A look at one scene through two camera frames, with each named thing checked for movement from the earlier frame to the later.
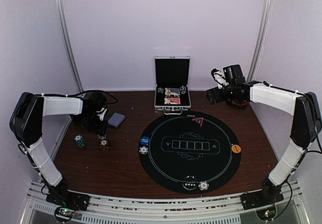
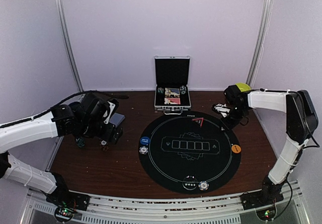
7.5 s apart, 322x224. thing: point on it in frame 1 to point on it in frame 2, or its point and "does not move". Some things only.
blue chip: (203, 185) does not move
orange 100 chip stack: (103, 144) does not move
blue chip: (143, 150) does not move
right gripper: (210, 95) to (233, 125)
